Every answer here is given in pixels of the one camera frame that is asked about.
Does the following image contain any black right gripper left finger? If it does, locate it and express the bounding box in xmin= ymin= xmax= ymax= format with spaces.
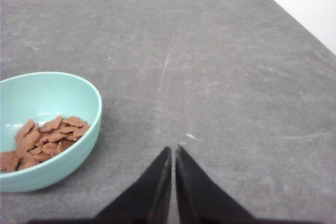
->
xmin=95 ymin=147 xmax=172 ymax=223

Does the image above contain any brown beef cubes pile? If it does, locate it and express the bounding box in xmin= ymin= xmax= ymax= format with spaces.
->
xmin=1 ymin=115 xmax=90 ymax=173

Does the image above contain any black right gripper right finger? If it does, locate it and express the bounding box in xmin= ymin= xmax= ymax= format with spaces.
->
xmin=175 ymin=145 xmax=252 ymax=223

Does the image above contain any mint green bowl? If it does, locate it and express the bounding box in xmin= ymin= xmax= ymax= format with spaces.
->
xmin=1 ymin=72 xmax=102 ymax=193

